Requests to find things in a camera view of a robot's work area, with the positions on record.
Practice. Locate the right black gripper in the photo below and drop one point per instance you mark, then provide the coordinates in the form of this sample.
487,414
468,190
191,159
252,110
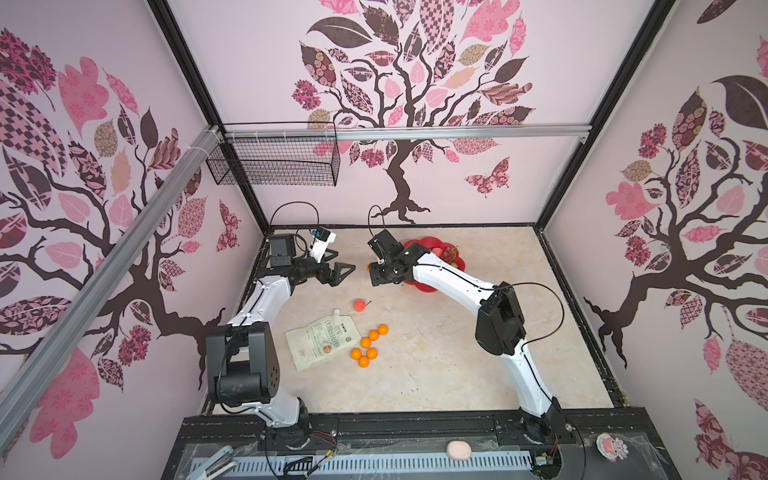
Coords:
374,275

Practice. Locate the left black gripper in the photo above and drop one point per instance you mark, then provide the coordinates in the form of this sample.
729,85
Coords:
332,279

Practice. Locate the red flower-shaped fruit bowl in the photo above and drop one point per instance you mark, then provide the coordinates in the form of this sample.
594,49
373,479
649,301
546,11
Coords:
432,242

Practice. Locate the purple fake grape bunch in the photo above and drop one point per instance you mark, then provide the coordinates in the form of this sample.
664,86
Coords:
450,255

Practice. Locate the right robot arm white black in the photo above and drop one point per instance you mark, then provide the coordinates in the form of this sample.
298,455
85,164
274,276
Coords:
499,325

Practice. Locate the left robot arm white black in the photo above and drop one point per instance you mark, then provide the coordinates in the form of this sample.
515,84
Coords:
242,364

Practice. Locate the white printed snack pouch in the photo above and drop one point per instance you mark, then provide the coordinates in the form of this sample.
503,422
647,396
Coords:
322,339

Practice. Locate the round pink cartoon sticker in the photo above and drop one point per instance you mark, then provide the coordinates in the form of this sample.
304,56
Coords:
611,448

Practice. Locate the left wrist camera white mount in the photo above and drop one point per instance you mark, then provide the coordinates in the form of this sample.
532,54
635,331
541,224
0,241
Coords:
322,239

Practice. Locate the black wire mesh basket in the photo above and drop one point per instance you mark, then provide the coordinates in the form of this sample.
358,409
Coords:
291,153

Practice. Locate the aluminium rail back wall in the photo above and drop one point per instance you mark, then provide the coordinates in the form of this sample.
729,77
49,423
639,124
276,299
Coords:
414,132

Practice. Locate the aluminium rail wall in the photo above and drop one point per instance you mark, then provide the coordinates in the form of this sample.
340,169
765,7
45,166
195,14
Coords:
35,375
414,132

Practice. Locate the white vented cable duct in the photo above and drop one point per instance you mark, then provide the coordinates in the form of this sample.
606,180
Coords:
317,466

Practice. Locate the aluminium rail left wall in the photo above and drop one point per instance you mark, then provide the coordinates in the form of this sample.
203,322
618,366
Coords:
35,375

